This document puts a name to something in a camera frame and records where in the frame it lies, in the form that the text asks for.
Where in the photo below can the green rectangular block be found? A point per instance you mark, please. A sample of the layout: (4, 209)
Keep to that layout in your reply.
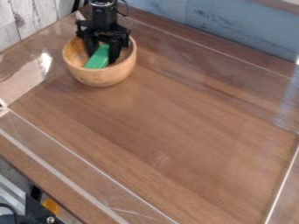
(98, 61)

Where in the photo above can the yellow label sticker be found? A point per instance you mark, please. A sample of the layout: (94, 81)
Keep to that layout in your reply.
(52, 206)

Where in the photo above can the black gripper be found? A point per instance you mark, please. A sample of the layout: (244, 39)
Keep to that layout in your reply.
(116, 36)

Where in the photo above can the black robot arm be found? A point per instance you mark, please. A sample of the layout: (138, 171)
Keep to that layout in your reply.
(103, 29)

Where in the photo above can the clear acrylic barrier wall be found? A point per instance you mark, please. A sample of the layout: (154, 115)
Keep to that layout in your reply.
(187, 144)

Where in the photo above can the brown wooden bowl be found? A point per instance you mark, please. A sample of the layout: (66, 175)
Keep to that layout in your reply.
(98, 77)

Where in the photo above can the black metal mount with screw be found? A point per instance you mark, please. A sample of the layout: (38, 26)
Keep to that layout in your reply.
(36, 213)

